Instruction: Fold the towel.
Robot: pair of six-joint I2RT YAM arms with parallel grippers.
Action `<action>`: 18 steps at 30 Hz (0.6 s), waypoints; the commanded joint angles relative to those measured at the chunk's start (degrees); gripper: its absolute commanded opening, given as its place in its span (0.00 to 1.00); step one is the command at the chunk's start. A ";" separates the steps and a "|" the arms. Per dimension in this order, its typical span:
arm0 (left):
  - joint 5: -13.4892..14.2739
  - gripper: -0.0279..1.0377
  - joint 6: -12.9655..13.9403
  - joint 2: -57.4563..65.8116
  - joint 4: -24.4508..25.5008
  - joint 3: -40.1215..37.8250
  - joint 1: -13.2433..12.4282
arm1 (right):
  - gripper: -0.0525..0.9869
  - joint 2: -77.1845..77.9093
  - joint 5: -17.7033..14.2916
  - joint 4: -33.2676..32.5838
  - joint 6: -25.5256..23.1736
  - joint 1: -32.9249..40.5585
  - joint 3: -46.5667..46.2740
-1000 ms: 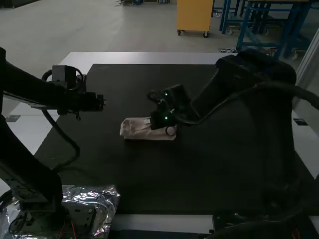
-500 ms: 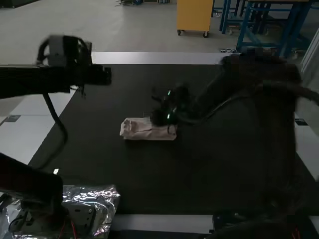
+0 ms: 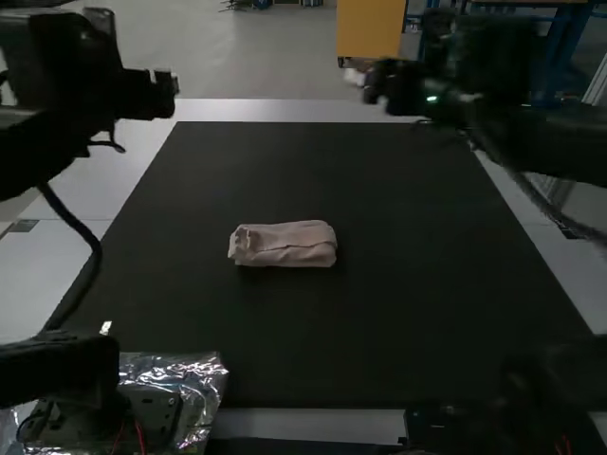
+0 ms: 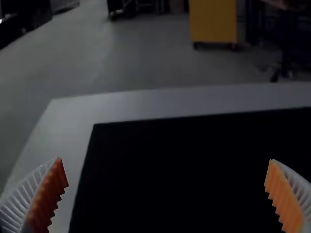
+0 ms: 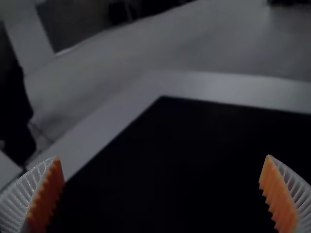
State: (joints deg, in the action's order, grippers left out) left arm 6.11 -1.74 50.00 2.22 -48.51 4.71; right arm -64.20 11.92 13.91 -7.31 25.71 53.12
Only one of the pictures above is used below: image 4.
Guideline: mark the yellow wheeled cabinet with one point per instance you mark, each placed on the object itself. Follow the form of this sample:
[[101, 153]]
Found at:
[[212, 21]]

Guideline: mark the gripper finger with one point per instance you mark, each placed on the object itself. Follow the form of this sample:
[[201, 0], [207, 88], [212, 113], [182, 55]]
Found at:
[[36, 201], [289, 194]]

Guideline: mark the black mat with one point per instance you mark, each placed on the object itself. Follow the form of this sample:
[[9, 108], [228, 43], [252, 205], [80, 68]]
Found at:
[[170, 174]]

